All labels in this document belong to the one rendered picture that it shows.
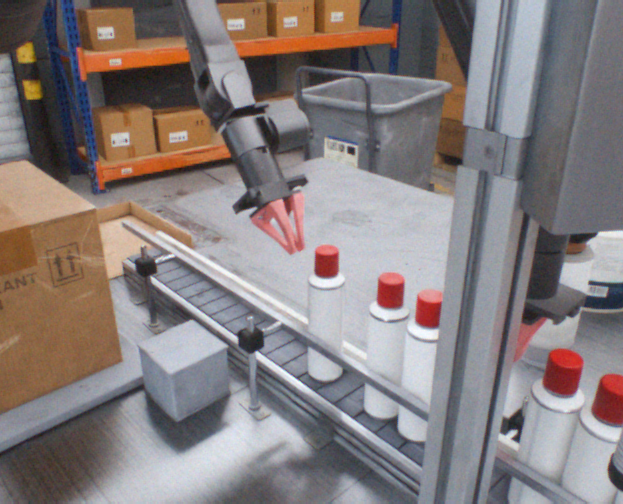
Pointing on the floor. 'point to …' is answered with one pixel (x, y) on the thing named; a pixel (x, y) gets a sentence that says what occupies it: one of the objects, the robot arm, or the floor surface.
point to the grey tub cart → (374, 123)
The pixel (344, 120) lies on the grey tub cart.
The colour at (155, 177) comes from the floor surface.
